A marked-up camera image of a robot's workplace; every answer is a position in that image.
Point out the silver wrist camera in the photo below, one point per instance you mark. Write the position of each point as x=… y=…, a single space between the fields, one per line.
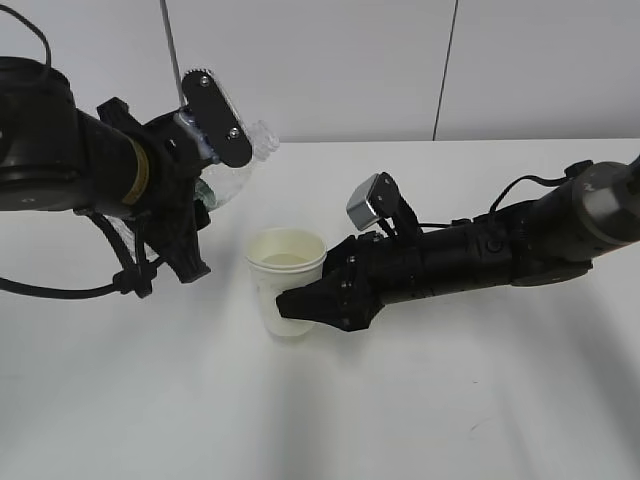
x=219 y=130
x=378 y=201

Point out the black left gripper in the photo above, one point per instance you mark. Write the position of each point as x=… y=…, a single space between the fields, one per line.
x=154 y=185

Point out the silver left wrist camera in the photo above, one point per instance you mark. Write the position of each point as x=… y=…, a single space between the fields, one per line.
x=219 y=130

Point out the clear plastic water bottle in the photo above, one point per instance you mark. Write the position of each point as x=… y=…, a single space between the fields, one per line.
x=219 y=184

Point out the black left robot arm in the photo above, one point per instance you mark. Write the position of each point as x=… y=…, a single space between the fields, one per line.
x=111 y=167

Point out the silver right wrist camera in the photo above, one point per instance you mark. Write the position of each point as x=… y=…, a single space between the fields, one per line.
x=378 y=201

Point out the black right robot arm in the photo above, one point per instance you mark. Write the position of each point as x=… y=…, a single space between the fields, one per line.
x=592 y=210

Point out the white paper cup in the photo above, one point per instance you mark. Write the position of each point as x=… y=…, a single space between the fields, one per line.
x=280 y=259

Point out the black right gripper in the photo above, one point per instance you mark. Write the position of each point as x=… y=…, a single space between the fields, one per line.
x=363 y=276

